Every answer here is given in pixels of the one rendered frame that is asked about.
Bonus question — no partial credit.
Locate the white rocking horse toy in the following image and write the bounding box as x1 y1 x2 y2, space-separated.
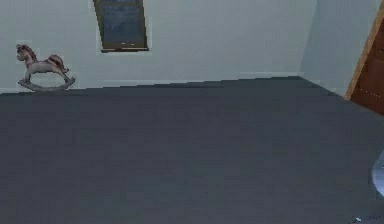
15 43 77 93

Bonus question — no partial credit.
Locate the brown wooden room door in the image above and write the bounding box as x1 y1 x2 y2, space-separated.
344 2 384 117

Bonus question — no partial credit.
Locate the pale blue round object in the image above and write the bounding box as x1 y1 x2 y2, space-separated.
371 151 384 200

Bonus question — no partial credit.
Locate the dark framed wall picture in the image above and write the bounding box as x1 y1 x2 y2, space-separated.
92 0 150 53

